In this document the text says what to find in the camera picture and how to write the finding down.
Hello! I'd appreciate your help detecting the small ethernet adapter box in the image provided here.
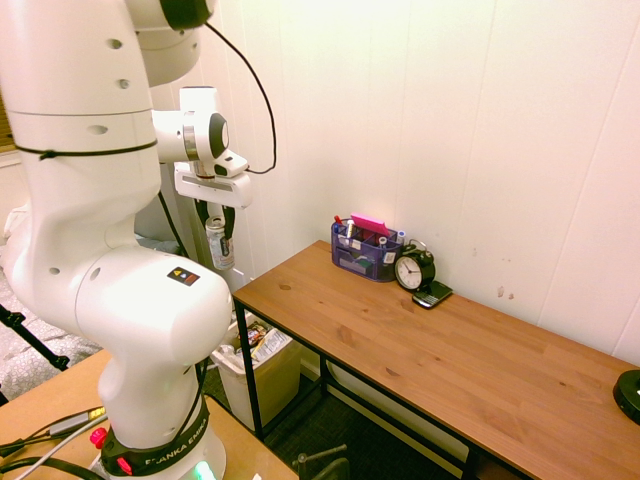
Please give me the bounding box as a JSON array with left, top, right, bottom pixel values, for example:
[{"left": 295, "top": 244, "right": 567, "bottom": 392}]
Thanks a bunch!
[{"left": 47, "top": 413, "right": 95, "bottom": 436}]

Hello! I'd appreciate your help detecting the grey cable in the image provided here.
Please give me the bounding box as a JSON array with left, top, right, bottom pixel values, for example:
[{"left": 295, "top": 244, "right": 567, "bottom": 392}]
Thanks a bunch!
[{"left": 0, "top": 427, "right": 101, "bottom": 480}]

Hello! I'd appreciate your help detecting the black twin bell alarm clock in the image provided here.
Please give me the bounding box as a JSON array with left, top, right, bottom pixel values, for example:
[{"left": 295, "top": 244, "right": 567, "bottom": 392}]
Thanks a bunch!
[{"left": 393, "top": 239, "right": 436, "bottom": 292}]

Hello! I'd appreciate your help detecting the purple mesh desk organizer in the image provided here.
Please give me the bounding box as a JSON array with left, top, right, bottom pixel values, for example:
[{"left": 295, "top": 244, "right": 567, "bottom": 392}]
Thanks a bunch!
[{"left": 330, "top": 219, "right": 404, "bottom": 284}]

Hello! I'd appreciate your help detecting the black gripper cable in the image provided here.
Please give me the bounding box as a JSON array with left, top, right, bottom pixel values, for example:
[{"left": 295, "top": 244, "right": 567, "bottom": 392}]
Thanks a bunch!
[{"left": 203, "top": 20, "right": 278, "bottom": 176}]

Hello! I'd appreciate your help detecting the light wooden robot table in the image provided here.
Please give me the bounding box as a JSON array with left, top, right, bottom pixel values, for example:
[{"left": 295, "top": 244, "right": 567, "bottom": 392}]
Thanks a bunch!
[{"left": 0, "top": 349, "right": 299, "bottom": 480}]

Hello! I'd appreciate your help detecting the snack bag with nutrition label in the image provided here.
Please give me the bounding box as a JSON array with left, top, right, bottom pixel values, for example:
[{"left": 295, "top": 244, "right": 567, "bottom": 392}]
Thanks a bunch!
[{"left": 252, "top": 329, "right": 294, "bottom": 362}]

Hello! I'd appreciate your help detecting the white plastic trash bin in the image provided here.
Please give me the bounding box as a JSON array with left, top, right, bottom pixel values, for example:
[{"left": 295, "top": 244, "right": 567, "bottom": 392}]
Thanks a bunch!
[{"left": 209, "top": 319, "right": 304, "bottom": 432}]

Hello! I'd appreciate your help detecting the black desk lamp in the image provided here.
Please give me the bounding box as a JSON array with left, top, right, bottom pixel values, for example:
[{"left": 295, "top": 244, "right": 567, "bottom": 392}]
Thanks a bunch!
[{"left": 612, "top": 369, "right": 640, "bottom": 426}]

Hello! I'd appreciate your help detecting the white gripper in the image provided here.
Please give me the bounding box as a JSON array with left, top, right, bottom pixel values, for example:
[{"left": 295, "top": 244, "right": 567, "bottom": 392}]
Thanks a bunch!
[{"left": 173, "top": 162, "right": 254, "bottom": 256}]

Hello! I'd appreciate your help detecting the pink sticky note pad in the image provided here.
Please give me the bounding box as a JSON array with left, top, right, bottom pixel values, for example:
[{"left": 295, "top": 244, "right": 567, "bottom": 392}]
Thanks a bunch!
[{"left": 349, "top": 213, "right": 391, "bottom": 238}]

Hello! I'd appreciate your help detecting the dark candy wrapper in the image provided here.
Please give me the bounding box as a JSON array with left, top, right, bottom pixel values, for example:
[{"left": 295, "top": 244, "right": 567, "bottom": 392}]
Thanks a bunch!
[{"left": 247, "top": 322, "right": 274, "bottom": 346}]

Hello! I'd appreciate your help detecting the black keypad phone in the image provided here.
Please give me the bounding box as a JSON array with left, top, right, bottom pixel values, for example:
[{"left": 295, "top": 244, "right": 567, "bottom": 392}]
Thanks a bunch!
[{"left": 412, "top": 279, "right": 454, "bottom": 310}]

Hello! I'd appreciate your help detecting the white patterned bed cover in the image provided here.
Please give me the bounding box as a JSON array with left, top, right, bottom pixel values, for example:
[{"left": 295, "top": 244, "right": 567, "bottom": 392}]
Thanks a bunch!
[{"left": 0, "top": 269, "right": 104, "bottom": 401}]

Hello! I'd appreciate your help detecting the black camera tripod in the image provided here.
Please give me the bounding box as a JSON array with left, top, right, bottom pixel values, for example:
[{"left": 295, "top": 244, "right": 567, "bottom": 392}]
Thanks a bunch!
[{"left": 0, "top": 303, "right": 71, "bottom": 372}]

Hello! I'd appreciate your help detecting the silver drink can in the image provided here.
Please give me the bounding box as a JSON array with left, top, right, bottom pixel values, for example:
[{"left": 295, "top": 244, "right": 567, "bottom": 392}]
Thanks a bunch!
[{"left": 204, "top": 214, "right": 236, "bottom": 271}]

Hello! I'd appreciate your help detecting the wooden desk black metal frame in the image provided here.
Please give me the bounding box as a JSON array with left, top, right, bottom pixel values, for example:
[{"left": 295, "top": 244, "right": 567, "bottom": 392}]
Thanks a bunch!
[{"left": 232, "top": 239, "right": 640, "bottom": 480}]

